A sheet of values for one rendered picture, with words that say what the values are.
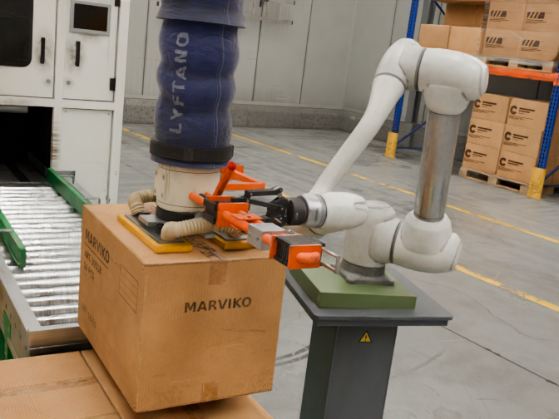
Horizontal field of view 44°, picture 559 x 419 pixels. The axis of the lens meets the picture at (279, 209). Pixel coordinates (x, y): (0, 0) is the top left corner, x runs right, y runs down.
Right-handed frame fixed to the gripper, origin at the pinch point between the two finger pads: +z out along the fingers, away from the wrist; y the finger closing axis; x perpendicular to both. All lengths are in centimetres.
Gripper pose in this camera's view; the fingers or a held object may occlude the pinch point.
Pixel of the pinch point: (229, 212)
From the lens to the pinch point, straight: 172.7
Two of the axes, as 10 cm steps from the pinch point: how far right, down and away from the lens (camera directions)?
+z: -8.6, 0.1, -5.1
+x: -5.0, -2.6, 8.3
